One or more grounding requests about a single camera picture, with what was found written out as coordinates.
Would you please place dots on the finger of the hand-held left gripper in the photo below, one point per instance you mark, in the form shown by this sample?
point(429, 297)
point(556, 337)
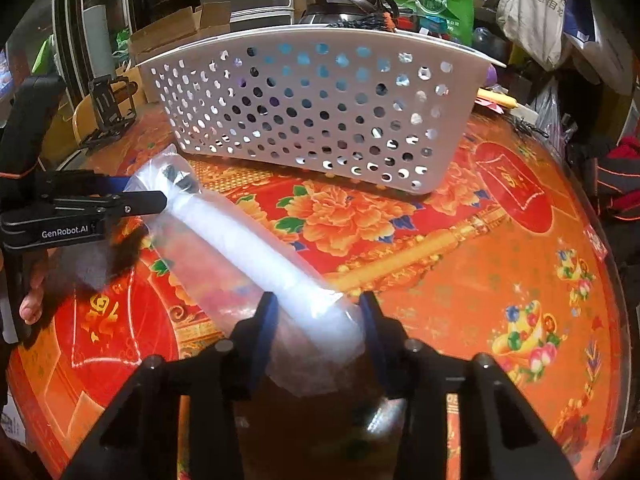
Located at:
point(145, 203)
point(117, 184)

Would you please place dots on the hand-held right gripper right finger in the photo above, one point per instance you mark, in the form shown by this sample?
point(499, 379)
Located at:
point(372, 325)

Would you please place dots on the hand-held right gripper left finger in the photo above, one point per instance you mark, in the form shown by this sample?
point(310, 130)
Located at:
point(265, 320)

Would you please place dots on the clear plastic bag with white roll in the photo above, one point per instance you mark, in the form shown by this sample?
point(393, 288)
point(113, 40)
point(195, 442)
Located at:
point(240, 255)

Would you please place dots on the white perforated plastic basket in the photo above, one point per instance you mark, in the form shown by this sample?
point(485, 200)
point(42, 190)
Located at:
point(320, 110)

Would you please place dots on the person's left hand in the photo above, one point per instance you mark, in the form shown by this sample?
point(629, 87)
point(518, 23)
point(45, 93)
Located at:
point(32, 305)

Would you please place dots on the black metal phone holder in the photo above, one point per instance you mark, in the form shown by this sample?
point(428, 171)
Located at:
point(112, 110)

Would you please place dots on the cardboard box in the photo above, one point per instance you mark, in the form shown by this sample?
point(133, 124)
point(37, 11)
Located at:
point(165, 35)

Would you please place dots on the dark glossy wardrobe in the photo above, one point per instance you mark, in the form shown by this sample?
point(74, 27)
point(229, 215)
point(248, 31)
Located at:
point(65, 35)

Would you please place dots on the pink paper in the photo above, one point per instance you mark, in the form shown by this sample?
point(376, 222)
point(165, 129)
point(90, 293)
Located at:
point(487, 107)

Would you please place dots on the bunch of keys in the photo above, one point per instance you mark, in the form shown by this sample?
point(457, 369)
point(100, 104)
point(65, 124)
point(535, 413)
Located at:
point(525, 125)

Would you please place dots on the banana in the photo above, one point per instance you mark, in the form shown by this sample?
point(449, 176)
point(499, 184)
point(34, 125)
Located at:
point(497, 97)

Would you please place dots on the red and black clothing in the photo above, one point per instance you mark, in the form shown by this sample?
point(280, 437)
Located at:
point(620, 180)

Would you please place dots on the green shopping bag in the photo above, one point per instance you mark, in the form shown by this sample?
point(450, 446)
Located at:
point(435, 0)

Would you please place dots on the beige canvas tote bag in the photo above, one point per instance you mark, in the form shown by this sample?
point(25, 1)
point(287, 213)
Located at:
point(535, 10)

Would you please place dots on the blue and white bag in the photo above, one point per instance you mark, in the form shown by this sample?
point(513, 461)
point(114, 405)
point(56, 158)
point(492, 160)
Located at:
point(587, 35)

